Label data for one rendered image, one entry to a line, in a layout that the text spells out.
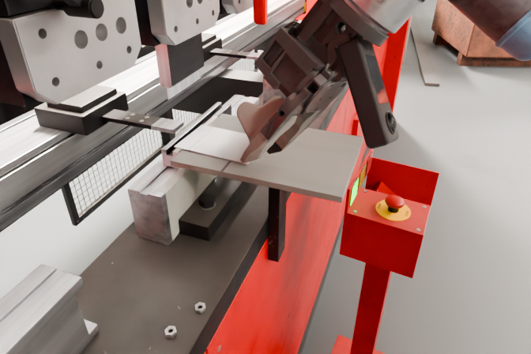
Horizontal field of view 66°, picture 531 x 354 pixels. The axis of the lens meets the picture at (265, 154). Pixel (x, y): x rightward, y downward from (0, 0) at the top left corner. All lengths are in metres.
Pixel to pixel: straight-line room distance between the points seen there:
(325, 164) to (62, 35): 0.38
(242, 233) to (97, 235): 1.51
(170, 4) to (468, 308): 1.62
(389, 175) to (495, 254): 1.18
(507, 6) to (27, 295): 0.55
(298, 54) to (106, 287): 0.41
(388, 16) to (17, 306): 0.48
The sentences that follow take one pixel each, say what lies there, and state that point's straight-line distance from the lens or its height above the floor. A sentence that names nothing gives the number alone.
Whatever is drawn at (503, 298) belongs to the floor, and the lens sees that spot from 1.97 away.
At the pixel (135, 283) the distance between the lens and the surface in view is 0.63.
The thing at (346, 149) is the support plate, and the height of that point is 1.00.
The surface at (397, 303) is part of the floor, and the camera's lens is 1.79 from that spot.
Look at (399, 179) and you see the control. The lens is 1.04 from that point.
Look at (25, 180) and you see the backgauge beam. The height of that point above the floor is 0.94.
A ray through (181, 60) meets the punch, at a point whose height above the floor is 1.13.
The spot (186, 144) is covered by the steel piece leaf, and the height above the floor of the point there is 1.00.
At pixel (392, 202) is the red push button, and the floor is 0.81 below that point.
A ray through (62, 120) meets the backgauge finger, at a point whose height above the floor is 1.01.
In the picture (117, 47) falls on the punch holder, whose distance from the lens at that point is 0.47.
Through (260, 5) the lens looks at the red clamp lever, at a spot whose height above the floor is 1.19.
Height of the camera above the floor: 1.32
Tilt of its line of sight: 31 degrees down
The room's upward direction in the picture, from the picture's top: straight up
